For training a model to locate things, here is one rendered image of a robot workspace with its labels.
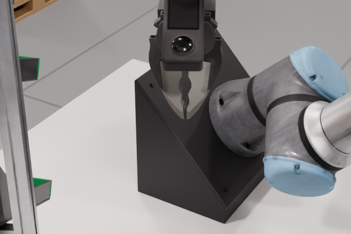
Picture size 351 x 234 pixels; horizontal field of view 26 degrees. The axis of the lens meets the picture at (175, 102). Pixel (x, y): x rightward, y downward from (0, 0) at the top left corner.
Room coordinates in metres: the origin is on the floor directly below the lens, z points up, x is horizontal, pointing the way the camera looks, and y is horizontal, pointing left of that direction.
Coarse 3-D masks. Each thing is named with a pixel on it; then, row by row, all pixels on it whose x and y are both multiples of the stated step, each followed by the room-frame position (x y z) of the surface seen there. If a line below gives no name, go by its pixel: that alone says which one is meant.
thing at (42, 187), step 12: (0, 168) 0.62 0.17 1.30; (0, 180) 0.61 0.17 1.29; (36, 180) 0.73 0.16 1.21; (48, 180) 0.72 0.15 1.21; (0, 192) 0.61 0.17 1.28; (36, 192) 0.68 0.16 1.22; (48, 192) 0.71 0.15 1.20; (0, 204) 0.61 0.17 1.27; (36, 204) 0.68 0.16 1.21; (0, 216) 0.60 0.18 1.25
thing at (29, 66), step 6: (24, 60) 0.69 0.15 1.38; (30, 60) 0.71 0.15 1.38; (36, 60) 0.72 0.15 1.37; (24, 66) 0.69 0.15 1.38; (30, 66) 0.70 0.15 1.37; (36, 66) 0.72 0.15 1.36; (24, 72) 0.69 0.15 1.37; (30, 72) 0.70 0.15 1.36; (36, 72) 0.72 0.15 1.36; (24, 78) 0.69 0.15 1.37; (30, 78) 0.70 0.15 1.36; (36, 78) 0.71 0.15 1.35
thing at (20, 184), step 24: (0, 0) 0.60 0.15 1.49; (0, 24) 0.60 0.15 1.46; (0, 48) 0.60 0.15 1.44; (0, 72) 0.60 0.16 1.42; (0, 96) 0.60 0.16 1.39; (0, 120) 0.60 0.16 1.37; (24, 120) 0.61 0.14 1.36; (24, 144) 0.60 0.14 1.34; (24, 168) 0.60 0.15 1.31; (24, 192) 0.60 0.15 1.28; (24, 216) 0.60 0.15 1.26
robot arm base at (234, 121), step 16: (240, 80) 1.25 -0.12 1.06; (224, 96) 1.23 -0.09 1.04; (240, 96) 1.20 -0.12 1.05; (224, 112) 1.20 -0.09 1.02; (240, 112) 1.18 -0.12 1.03; (256, 112) 1.17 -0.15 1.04; (224, 128) 1.18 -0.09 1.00; (240, 128) 1.17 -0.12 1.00; (256, 128) 1.17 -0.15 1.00; (240, 144) 1.17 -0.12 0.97; (256, 144) 1.18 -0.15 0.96
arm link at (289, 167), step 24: (288, 120) 1.06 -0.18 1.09; (312, 120) 1.02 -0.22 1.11; (336, 120) 0.99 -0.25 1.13; (288, 144) 1.02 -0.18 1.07; (312, 144) 0.99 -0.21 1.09; (336, 144) 0.98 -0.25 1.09; (264, 168) 1.03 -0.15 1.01; (288, 168) 0.98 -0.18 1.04; (312, 168) 0.98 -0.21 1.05; (336, 168) 0.99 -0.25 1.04; (288, 192) 1.02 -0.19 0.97; (312, 192) 1.01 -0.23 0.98
